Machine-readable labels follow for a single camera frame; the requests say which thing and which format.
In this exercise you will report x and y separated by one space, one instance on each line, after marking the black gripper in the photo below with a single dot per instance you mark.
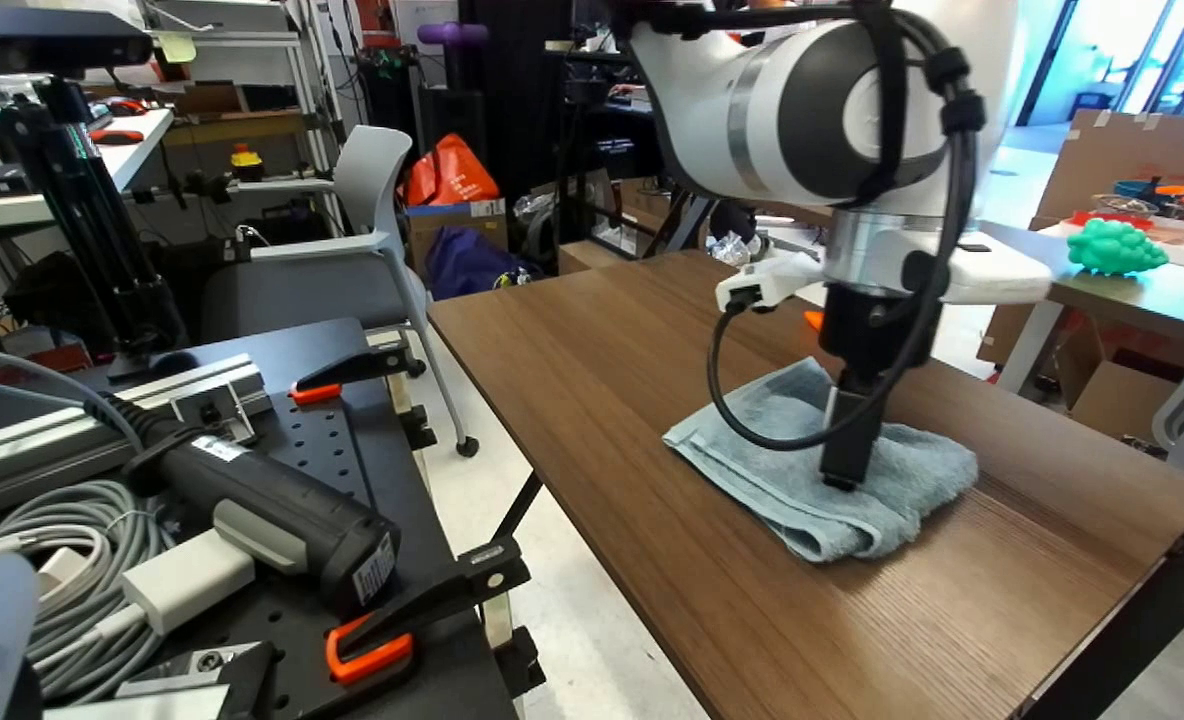
873 332

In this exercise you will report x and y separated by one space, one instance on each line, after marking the light blue towel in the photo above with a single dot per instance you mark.
806 503

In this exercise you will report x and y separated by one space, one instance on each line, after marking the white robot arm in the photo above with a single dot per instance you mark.
724 107

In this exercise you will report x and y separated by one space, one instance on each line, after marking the orange plastic toy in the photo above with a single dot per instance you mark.
814 322

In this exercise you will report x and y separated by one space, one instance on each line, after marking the small brown cardboard box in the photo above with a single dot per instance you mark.
1119 400
458 227

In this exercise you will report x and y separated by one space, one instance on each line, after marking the green bumpy toy ball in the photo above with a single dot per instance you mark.
1115 250

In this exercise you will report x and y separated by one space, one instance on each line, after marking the wooden table white legs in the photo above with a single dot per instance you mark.
1154 307

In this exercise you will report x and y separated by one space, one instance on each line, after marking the large brown cardboard box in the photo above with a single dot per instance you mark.
1126 144

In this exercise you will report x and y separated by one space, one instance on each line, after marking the purple bag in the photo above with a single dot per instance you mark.
471 263

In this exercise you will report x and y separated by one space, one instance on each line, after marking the orange bag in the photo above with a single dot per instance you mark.
451 173

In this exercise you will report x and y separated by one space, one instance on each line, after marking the black perforated board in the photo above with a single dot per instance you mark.
367 463

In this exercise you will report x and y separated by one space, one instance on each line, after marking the black handheld device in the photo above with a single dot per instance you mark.
284 526

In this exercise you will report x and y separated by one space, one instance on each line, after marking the small yellow object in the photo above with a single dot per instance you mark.
245 167

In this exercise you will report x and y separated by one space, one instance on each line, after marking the white power adapter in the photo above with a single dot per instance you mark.
191 582

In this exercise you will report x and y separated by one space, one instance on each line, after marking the white metal shelf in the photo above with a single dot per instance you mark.
245 60

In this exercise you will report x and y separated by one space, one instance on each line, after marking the white cluttered desk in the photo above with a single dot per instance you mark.
35 185

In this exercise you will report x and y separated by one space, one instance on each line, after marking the silver metal bracket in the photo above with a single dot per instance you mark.
199 683

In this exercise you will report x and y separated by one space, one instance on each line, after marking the aluminium extrusion rail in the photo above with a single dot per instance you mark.
72 434

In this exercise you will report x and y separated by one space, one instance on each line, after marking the black camera tripod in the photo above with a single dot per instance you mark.
93 227

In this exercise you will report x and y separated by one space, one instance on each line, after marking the black camera bar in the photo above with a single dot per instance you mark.
46 36

